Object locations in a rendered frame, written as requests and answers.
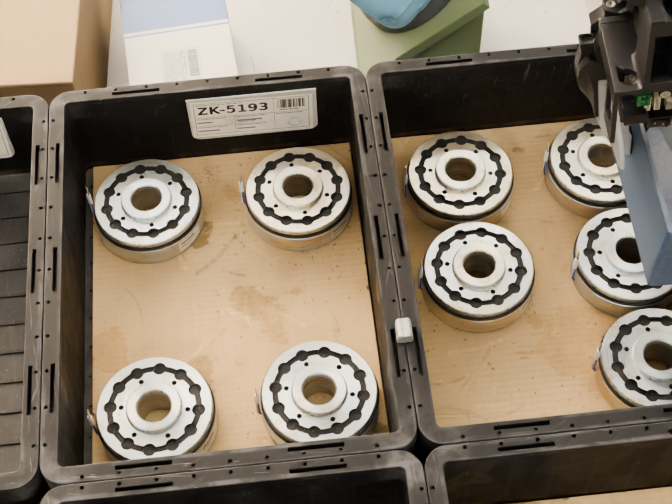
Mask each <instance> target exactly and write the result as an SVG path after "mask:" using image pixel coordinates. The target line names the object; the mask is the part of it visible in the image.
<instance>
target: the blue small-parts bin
mask: <svg viewBox="0 0 672 504"><path fill-rule="evenodd" d="M631 129H632V133H633V148H632V154H630V155H625V154H624V155H625V166H624V170H622V169H620V168H619V167H618V164H617V161H616V164H617V168H618V172H619V176H620V180H621V184H622V187H623V191H624V195H625V199H626V203H627V207H628V211H629V215H630V219H631V222H632V226H633V230H634V234H635V238H636V242H637V246H638V250H639V253H640V257H641V261H642V265H643V269H644V273H645V277H646V281H647V284H648V285H649V286H661V285H672V152H671V150H670V148H669V146H668V143H667V141H666V139H665V137H664V138H663V139H662V140H661V141H660V142H659V143H657V144H656V145H655V146H654V147H652V148H651V149H650V145H649V141H648V138H647V134H646V131H645V127H644V123H638V124H631Z"/></svg>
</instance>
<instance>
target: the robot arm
mask: <svg viewBox="0 0 672 504"><path fill-rule="evenodd" d="M349 1H351V2H352V3H353V4H355V5H356V6H357V7H358V8H359V9H360V10H361V12H362V13H363V15H364V16H365V17H366V18H367V19H368V20H370V21H371V22H372V23H374V24H375V25H376V26H378V27H379V28H380V29H382V30H384V31H386V32H391V33H402V32H407V31H410V30H413V29H415V28H417V27H419V26H421V25H423V24H425V23H426V22H428V21H429V20H431V19H432V18H433V17H435V16H436V15H437V14H438V13H439V12H440V11H441V10H442V9H443V8H444V7H445V6H446V5H447V4H448V3H449V2H450V0H349ZM589 19H590V24H591V25H590V33H584V34H579V35H578V40H579V47H578V50H577V52H576V55H575V60H574V68H575V73H576V77H577V83H578V87H579V89H580V90H581V91H582V92H583V93H584V94H585V95H586V97H587V98H588V99H589V101H590V102H591V105H592V107H593V112H594V116H595V119H596V121H597V122H598V124H599V126H600V128H601V129H602V131H603V133H604V135H605V136H606V137H607V139H608V140H609V143H610V144H612V146H613V150H614V153H615V157H616V161H617V164H618V167H619V168H620V169H622V170H624V166H625V155H630V154H632V148H633V133H632V129H631V124H638V123H644V127H645V131H646V134H647V138H648V141H649V145H650V149H651V148H652V147H654V146H655V145H656V144H657V143H659V142H660V141H661V140H662V139H663V138H664V137H665V139H666V141H667V143H668V146H669V148H670V150H671V152H672V0H602V5H601V6H599V7H598V8H596V9H595V10H593V11H591V12H590V13H589ZM624 154H625V155H624Z"/></svg>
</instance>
